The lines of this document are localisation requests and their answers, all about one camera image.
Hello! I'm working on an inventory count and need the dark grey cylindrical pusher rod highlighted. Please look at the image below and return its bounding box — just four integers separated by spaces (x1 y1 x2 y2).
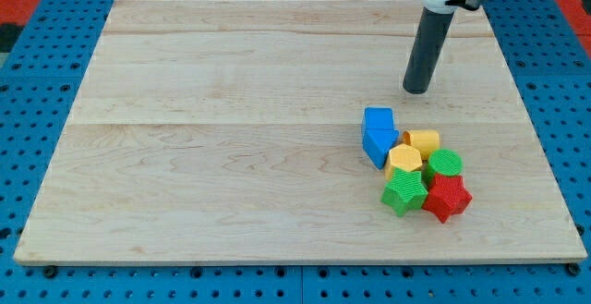
403 8 453 94

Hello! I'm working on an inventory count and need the green circle block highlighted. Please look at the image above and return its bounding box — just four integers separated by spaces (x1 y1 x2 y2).
423 149 464 186

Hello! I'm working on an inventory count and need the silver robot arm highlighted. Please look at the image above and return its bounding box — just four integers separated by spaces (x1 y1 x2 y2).
403 0 484 94

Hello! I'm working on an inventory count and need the blue cube block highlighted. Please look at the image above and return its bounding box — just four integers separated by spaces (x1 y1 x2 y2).
361 107 395 134

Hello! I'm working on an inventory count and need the yellow half-cylinder block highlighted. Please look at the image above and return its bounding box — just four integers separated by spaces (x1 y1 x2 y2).
402 129 440 161

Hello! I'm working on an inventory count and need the blue triangle block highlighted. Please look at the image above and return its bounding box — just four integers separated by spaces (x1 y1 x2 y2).
362 129 399 169

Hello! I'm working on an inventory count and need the yellow hexagon block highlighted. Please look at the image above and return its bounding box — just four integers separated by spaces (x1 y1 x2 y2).
384 143 423 181

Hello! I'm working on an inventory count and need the green star block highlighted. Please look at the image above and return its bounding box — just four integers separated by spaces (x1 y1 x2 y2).
380 168 428 217

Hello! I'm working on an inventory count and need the red star block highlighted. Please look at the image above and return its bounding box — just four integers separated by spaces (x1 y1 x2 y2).
422 173 473 224

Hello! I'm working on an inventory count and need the light wooden board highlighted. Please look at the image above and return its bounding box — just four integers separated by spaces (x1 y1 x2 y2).
14 0 587 266

